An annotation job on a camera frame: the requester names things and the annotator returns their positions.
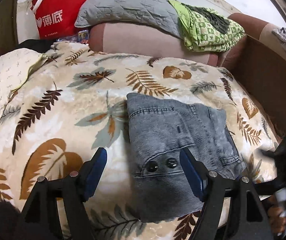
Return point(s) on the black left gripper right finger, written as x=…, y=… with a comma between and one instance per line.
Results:
x=231, y=208

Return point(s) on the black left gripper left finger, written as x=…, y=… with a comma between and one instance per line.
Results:
x=40, y=215

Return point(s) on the blue-grey denim pants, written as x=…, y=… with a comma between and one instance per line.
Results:
x=158, y=130

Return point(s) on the person's right hand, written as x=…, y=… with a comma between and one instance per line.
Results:
x=277, y=222

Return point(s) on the leaf-print fleece blanket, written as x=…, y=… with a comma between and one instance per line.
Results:
x=76, y=103

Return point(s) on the green patterned folded cloth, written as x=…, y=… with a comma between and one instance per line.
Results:
x=204, y=29

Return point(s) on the cream patterned pillow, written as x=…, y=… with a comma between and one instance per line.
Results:
x=15, y=68

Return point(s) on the red paper shopping bag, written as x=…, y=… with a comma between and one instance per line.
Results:
x=56, y=18

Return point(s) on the grey quilted pillow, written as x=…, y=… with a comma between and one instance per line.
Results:
x=154, y=13

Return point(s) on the brown wooden bed frame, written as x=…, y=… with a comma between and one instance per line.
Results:
x=262, y=72

